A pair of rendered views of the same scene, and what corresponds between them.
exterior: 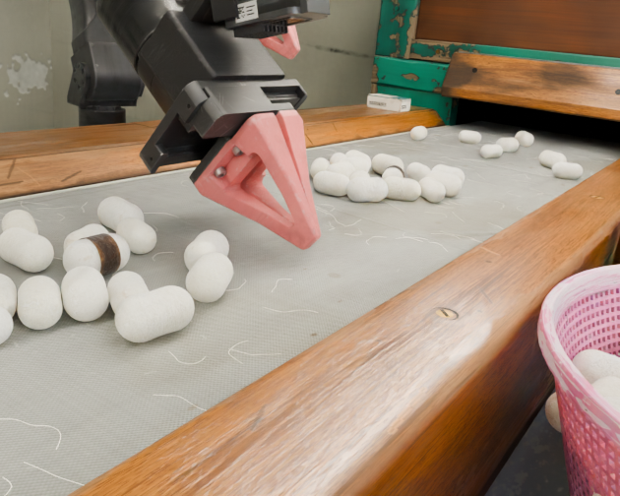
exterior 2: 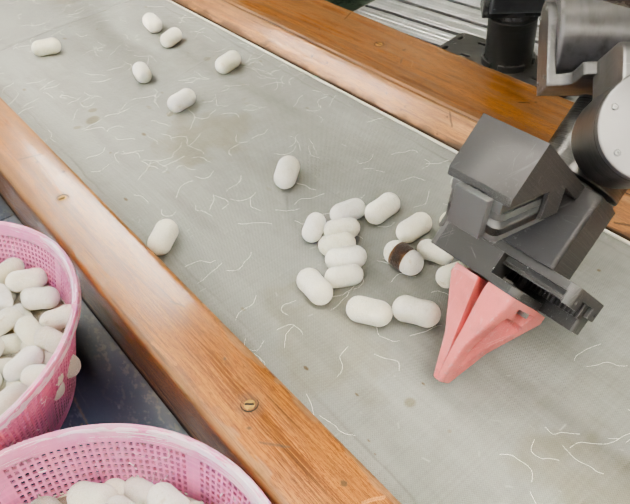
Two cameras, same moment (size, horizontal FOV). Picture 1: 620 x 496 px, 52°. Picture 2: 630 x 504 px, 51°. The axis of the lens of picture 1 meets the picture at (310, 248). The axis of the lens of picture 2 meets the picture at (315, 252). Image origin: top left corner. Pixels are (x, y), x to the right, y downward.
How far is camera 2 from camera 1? 0.54 m
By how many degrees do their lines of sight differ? 92
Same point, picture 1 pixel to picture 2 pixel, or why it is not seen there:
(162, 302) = (306, 282)
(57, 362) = (292, 263)
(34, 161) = not seen: hidden behind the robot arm
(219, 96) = (448, 231)
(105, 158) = not seen: outside the picture
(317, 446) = (153, 318)
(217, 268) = (355, 306)
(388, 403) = (170, 347)
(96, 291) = (329, 258)
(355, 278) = (404, 417)
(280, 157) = (451, 306)
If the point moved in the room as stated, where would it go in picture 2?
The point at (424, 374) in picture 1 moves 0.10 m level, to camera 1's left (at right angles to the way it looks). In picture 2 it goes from (187, 368) to (242, 268)
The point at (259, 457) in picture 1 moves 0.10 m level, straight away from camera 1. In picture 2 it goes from (155, 301) to (280, 319)
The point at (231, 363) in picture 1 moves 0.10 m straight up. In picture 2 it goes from (278, 325) to (259, 227)
